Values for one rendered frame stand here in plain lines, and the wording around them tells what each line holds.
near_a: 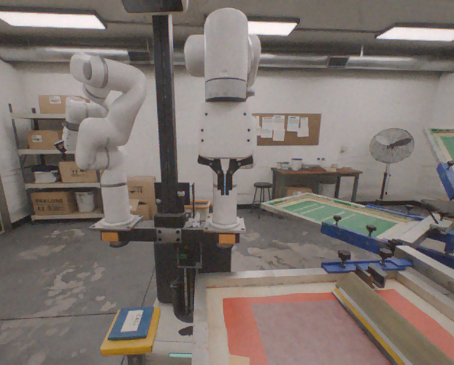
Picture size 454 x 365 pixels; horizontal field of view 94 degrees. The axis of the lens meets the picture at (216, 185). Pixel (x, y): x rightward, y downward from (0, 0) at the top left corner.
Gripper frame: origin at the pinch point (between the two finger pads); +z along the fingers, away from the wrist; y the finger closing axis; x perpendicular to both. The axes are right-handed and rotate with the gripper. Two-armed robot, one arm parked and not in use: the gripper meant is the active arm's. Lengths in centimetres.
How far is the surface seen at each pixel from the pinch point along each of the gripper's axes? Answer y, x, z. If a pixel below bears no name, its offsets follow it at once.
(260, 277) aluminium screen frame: -12.9, -25.9, 39.9
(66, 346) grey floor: 114, -78, 139
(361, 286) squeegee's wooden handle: -42, -18, 36
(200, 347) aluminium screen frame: 5.3, 0.7, 39.5
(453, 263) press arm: -107, -51, 49
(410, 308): -58, -17, 43
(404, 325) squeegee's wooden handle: -44, -4, 36
